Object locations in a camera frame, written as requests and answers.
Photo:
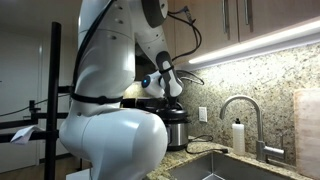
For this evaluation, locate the black camera stand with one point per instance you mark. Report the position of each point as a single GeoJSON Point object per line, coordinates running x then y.
{"type": "Point", "coordinates": [52, 100]}

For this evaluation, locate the white paper tag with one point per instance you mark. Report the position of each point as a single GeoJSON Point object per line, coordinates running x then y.
{"type": "Point", "coordinates": [23, 135]}

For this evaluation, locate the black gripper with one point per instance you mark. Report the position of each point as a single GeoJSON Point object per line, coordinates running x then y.
{"type": "Point", "coordinates": [174, 101]}

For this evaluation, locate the black stove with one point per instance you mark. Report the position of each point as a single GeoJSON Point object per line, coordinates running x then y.
{"type": "Point", "coordinates": [140, 103]}

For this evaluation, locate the brushed steel gooseneck faucet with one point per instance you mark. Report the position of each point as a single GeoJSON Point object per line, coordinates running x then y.
{"type": "Point", "coordinates": [258, 133]}

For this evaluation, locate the brown wooden wall cabinets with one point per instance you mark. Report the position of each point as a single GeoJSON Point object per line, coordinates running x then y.
{"type": "Point", "coordinates": [283, 13]}

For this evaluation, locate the light wooden cutting board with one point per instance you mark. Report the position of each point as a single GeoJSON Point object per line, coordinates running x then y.
{"type": "Point", "coordinates": [308, 133]}

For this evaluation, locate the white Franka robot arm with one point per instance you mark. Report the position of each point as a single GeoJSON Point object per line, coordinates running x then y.
{"type": "Point", "coordinates": [110, 133]}

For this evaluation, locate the stainless steel sink basin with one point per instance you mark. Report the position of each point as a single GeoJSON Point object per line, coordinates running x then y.
{"type": "Point", "coordinates": [213, 168]}

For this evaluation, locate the under cabinet light strip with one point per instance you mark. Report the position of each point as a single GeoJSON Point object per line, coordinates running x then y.
{"type": "Point", "coordinates": [253, 45]}

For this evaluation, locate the white wall power outlet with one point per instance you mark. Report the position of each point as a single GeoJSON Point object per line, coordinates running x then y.
{"type": "Point", "coordinates": [203, 114]}

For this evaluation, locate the stainless steel pressure cooker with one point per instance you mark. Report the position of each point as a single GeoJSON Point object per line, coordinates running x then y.
{"type": "Point", "coordinates": [178, 135]}

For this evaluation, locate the white soap dispenser bottle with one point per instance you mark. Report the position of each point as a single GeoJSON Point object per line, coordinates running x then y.
{"type": "Point", "coordinates": [238, 138]}

